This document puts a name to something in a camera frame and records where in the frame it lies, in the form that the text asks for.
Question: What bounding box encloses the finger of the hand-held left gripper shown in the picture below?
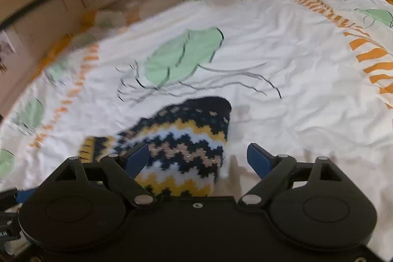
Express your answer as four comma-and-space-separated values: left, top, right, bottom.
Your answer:
16, 188, 37, 204

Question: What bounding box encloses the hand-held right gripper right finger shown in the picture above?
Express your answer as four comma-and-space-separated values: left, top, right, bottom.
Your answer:
238, 142, 343, 207

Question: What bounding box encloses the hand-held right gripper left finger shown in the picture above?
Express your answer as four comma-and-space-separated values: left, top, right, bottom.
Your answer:
55, 144, 154, 207

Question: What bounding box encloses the patterned knit sweater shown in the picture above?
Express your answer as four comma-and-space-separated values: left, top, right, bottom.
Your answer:
79, 96, 233, 198

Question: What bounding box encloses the white leaf printed blanket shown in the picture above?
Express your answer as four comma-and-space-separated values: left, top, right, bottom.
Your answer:
0, 0, 393, 262

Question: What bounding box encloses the wall picture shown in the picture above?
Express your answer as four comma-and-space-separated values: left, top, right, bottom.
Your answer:
0, 30, 16, 74

